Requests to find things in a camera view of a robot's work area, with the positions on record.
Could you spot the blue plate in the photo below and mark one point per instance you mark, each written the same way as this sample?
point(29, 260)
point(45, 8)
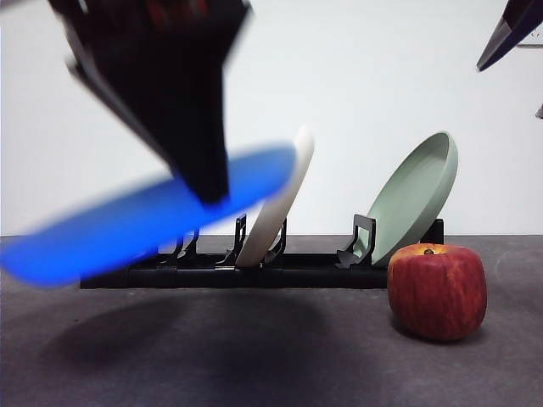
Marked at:
point(119, 229)

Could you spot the cream plate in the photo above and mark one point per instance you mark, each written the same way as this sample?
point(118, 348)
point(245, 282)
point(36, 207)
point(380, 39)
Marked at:
point(282, 199)

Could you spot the black plate rack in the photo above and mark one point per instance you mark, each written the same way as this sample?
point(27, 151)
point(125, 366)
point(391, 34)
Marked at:
point(297, 275)

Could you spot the red apple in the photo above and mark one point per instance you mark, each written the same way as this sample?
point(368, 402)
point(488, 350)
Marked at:
point(437, 292)

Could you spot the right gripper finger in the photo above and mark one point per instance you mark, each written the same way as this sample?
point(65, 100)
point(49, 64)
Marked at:
point(515, 44)
point(522, 15)

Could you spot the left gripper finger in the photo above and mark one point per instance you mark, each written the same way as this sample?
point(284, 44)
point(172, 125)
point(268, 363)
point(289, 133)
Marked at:
point(123, 120)
point(178, 93)

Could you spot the white wall socket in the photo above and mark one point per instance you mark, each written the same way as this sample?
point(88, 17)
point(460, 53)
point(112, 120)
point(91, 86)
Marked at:
point(535, 40)

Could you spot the pale green plate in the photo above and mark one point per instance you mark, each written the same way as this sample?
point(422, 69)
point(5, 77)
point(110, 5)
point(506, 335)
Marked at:
point(415, 195)

